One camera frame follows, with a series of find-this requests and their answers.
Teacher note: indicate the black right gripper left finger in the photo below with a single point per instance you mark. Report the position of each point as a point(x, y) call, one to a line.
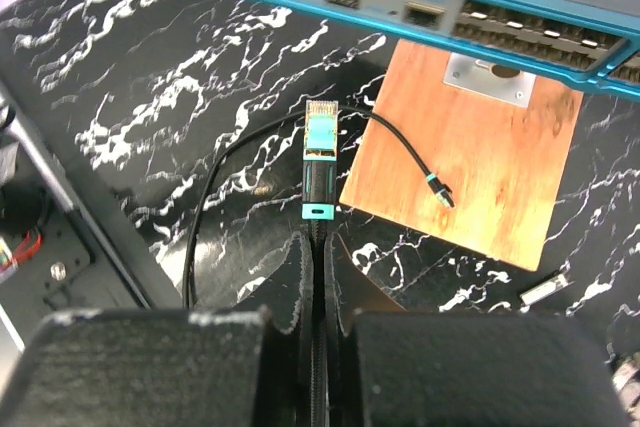
point(243, 366)

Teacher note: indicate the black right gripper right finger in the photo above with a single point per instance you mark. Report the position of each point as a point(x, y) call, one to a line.
point(388, 366)

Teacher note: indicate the lone silver transceiver module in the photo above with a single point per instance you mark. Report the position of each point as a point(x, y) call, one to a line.
point(545, 289)

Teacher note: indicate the wooden board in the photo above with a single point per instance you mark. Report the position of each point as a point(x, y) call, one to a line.
point(477, 172)

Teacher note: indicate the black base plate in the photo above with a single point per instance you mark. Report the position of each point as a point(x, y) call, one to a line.
point(54, 254)

